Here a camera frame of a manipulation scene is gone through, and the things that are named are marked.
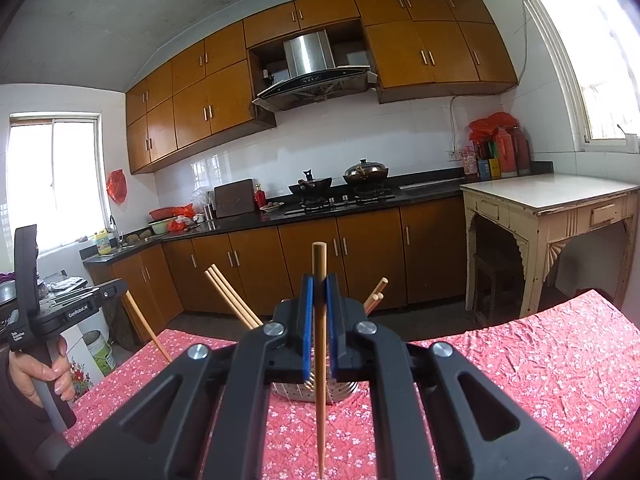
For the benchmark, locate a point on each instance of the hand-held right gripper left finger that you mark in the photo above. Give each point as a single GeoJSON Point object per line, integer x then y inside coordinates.
{"type": "Point", "coordinates": [306, 340]}

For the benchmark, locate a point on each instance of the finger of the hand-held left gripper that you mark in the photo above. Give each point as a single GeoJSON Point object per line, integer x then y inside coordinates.
{"type": "Point", "coordinates": [112, 290]}

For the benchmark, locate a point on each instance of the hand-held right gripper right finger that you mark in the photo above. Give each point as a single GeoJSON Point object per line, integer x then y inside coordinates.
{"type": "Point", "coordinates": [332, 345]}

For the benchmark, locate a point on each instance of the person's left forearm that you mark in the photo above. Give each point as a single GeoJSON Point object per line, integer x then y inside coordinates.
{"type": "Point", "coordinates": [22, 430]}

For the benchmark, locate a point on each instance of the person's left hand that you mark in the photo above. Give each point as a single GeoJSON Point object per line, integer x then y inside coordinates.
{"type": "Point", "coordinates": [25, 372]}

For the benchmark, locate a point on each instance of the yellow detergent bottle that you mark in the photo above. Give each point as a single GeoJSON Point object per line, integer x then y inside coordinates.
{"type": "Point", "coordinates": [103, 244]}

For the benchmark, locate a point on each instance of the metal faucet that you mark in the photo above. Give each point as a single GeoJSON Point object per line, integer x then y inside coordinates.
{"type": "Point", "coordinates": [119, 237]}

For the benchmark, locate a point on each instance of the white plastic bucket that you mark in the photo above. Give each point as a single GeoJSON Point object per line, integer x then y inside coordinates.
{"type": "Point", "coordinates": [100, 355]}

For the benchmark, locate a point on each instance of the green basin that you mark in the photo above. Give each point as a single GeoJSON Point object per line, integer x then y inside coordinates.
{"type": "Point", "coordinates": [159, 226]}

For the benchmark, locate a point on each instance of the red basin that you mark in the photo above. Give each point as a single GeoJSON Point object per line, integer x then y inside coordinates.
{"type": "Point", "coordinates": [160, 212]}

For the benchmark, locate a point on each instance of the wooden kitchen base cabinets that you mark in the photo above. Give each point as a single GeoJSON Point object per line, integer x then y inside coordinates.
{"type": "Point", "coordinates": [370, 255]}

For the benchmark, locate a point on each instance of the white framed window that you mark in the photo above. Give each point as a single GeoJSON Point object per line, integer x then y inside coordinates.
{"type": "Point", "coordinates": [55, 185]}
{"type": "Point", "coordinates": [610, 60]}

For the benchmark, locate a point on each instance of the red plastic bag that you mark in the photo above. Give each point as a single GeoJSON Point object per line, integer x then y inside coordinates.
{"type": "Point", "coordinates": [487, 127]}
{"type": "Point", "coordinates": [116, 187]}

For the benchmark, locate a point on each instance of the orange plastic bag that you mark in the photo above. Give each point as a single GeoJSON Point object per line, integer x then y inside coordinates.
{"type": "Point", "coordinates": [182, 210]}

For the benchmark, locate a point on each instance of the steel cup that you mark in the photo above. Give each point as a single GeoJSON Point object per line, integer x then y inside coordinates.
{"type": "Point", "coordinates": [207, 212]}

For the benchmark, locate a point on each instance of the clear plastic bag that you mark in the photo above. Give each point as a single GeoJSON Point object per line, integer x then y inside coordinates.
{"type": "Point", "coordinates": [201, 195]}

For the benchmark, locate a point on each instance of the small plate with food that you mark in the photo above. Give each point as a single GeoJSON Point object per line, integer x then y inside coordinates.
{"type": "Point", "coordinates": [272, 206]}

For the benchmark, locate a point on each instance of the black gas stove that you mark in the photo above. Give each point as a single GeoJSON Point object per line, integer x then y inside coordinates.
{"type": "Point", "coordinates": [340, 202]}

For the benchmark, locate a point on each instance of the red bottle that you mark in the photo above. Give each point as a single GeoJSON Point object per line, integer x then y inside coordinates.
{"type": "Point", "coordinates": [260, 199]}

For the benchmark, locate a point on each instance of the dark wooden cutting board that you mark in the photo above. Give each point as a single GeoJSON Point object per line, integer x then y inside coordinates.
{"type": "Point", "coordinates": [234, 199]}

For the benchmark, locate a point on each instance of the black wok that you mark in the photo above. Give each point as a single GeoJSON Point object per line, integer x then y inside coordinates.
{"type": "Point", "coordinates": [310, 187]}

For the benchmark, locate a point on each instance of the red floral tablecloth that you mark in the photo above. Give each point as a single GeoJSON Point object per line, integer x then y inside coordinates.
{"type": "Point", "coordinates": [500, 385]}

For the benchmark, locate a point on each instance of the dark wooden stool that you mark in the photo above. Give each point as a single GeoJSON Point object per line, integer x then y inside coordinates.
{"type": "Point", "coordinates": [492, 280]}

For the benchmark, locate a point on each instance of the bronze lidded wok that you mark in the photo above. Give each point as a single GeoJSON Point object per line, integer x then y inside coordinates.
{"type": "Point", "coordinates": [365, 171]}

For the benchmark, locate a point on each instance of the pink package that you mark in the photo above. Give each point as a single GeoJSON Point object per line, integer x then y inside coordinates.
{"type": "Point", "coordinates": [470, 162]}

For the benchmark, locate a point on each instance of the blue and yellow box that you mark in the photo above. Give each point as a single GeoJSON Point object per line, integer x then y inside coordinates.
{"type": "Point", "coordinates": [487, 169]}

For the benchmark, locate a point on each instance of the red thermos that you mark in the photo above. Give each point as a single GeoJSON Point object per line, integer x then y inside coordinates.
{"type": "Point", "coordinates": [504, 155]}

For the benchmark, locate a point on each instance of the cream wooden side table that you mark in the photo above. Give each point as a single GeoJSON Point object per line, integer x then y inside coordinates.
{"type": "Point", "coordinates": [550, 192]}

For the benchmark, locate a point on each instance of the brown thermos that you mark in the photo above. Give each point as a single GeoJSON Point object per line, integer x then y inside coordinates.
{"type": "Point", "coordinates": [521, 152]}

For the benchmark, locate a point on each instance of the steel range hood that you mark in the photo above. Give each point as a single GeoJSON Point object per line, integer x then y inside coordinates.
{"type": "Point", "coordinates": [307, 52]}

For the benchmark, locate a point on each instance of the white mug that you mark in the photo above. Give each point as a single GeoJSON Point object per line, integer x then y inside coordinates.
{"type": "Point", "coordinates": [632, 144]}

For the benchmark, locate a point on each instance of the wooden wall cabinets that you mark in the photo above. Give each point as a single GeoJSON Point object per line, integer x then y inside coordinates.
{"type": "Point", "coordinates": [200, 110]}

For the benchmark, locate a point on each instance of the wall socket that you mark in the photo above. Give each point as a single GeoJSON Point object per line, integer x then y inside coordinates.
{"type": "Point", "coordinates": [455, 155]}

